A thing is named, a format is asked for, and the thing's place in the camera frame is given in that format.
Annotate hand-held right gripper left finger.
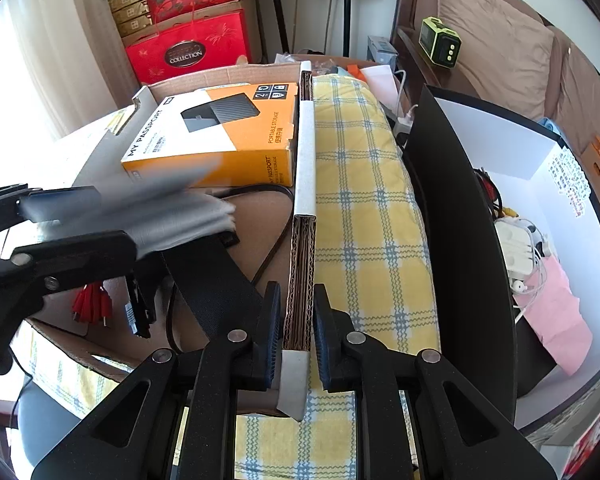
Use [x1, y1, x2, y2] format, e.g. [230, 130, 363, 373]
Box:
[30, 280, 286, 480]

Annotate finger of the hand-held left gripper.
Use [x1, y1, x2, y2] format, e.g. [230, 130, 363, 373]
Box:
[0, 230, 139, 318]
[0, 185, 102, 247]

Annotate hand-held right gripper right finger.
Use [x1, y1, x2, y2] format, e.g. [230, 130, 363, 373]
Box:
[312, 282, 563, 480]

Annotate small black labelled device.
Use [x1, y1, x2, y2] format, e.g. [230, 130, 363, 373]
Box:
[124, 260, 157, 338]

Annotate black cable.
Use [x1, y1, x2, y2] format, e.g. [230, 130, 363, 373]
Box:
[165, 184, 293, 351]

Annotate white leaflet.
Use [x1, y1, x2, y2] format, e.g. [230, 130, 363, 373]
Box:
[20, 170, 237, 261]

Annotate white cardboard box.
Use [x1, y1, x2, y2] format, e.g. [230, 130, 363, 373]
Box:
[27, 60, 316, 421]

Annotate orange white hard drive box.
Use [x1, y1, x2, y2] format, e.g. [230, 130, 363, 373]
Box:
[121, 81, 301, 188]

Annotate dark chair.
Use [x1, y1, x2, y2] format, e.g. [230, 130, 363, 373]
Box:
[10, 372, 111, 442]

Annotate yellow plaid tablecloth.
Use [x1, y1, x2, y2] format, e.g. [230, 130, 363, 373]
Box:
[30, 74, 443, 480]

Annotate white curtain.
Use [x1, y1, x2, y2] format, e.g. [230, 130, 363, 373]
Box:
[0, 0, 131, 143]

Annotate black storage box white inside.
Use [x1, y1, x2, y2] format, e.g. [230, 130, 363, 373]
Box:
[402, 84, 600, 442]

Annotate red gift box with cakes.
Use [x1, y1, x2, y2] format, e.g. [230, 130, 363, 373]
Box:
[126, 10, 253, 86]

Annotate stack of yellow brown boxes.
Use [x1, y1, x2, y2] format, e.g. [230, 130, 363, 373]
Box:
[107, 0, 154, 38]

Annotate white earphones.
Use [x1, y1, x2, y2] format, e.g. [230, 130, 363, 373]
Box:
[511, 279, 547, 297]

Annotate pink bag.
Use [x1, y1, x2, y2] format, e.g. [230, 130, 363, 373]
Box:
[512, 255, 593, 377]

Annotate white paper bag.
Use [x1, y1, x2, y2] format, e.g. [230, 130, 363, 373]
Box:
[362, 64, 407, 117]

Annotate clear plastic bag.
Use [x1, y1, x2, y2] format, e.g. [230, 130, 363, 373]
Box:
[275, 51, 366, 78]

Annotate red white printed packet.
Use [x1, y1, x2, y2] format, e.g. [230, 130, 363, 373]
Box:
[562, 400, 600, 480]

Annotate grey blue box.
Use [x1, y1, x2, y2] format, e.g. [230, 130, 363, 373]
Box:
[367, 35, 398, 67]

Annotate green black device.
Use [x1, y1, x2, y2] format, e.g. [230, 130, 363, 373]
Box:
[419, 16, 462, 67]

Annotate black speaker stand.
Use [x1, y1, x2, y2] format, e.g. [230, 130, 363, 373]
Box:
[339, 0, 354, 58]

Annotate brown sofa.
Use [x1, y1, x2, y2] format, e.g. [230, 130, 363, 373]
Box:
[390, 0, 600, 163]

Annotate white chargers with cables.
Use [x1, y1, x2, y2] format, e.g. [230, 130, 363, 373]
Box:
[495, 217, 553, 281]

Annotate red yellow cable bundle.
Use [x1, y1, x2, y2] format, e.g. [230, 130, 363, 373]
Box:
[475, 167, 522, 221]

